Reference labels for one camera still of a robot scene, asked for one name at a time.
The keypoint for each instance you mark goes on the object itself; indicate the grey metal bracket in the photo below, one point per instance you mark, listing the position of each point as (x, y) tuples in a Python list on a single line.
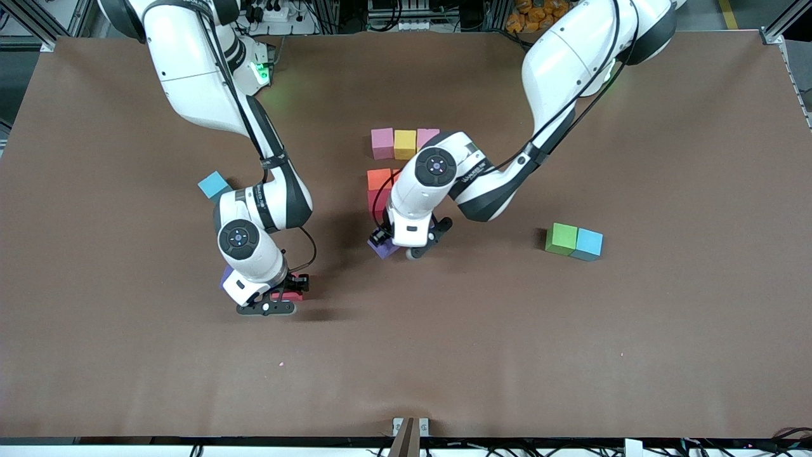
[(409, 438)]

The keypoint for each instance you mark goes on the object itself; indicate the red foam cube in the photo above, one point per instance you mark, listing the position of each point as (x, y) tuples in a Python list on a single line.
[(292, 296), (376, 202)]

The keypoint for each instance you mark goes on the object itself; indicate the white power strip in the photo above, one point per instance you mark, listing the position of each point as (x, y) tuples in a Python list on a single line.
[(277, 14)]

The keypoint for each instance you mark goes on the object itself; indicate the blue foam cube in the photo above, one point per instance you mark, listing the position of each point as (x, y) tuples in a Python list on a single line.
[(589, 243), (212, 184)]

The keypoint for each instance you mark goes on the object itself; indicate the purple foam cube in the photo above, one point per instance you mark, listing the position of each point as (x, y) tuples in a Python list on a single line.
[(224, 276), (384, 251)]

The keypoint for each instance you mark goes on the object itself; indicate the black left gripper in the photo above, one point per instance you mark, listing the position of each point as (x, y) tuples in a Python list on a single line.
[(380, 237)]

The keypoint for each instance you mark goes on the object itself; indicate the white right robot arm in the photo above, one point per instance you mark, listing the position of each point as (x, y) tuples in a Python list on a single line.
[(190, 76)]

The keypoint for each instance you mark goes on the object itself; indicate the white perforated strip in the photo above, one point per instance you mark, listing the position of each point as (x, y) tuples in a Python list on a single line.
[(797, 90)]

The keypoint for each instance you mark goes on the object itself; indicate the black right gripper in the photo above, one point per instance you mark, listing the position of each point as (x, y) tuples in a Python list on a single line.
[(294, 281)]

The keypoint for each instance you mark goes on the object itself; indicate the pile of orange fruit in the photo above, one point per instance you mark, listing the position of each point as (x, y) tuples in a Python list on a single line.
[(526, 19)]

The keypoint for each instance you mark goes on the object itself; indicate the aluminium frame post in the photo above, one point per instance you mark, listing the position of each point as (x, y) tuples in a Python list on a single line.
[(771, 36), (48, 44)]

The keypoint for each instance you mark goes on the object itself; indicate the pink foam cube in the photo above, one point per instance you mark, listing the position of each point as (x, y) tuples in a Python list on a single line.
[(426, 136), (382, 143)]

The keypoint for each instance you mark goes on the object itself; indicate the yellow foam cube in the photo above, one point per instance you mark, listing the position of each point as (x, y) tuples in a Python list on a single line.
[(405, 145)]

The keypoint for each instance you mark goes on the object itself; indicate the grey electronics unit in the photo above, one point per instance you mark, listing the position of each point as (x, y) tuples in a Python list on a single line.
[(399, 13)]

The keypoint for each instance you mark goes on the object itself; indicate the green foam cube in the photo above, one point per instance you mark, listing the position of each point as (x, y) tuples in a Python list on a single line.
[(561, 237)]

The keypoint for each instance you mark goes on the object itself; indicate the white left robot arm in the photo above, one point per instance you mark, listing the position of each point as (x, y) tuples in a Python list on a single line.
[(571, 57)]

